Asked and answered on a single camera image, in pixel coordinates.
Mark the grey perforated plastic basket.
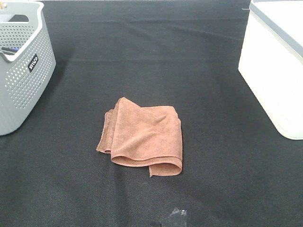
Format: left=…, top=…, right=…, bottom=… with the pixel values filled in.
left=0, top=0, right=56, bottom=136

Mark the black table cloth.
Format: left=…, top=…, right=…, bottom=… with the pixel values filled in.
left=0, top=0, right=303, bottom=227

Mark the brown towel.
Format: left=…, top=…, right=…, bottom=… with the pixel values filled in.
left=96, top=97, right=183, bottom=176

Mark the dark item inside basket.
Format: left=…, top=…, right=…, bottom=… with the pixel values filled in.
left=0, top=47, right=18, bottom=55

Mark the white storage box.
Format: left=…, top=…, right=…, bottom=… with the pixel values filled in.
left=238, top=0, right=303, bottom=140

